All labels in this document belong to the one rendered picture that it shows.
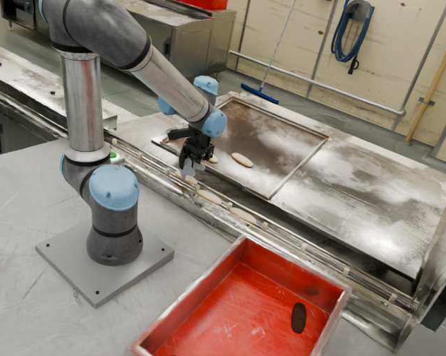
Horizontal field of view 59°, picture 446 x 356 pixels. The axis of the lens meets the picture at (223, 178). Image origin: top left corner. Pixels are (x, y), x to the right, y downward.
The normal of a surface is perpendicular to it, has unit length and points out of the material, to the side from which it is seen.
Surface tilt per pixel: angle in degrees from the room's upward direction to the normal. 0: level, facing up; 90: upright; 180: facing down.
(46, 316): 0
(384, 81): 90
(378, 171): 10
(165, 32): 90
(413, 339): 90
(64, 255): 3
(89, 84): 91
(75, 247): 3
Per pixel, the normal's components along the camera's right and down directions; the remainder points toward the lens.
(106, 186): 0.23, -0.75
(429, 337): -0.57, 0.35
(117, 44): 0.30, 0.55
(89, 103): 0.56, 0.53
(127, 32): 0.62, 0.10
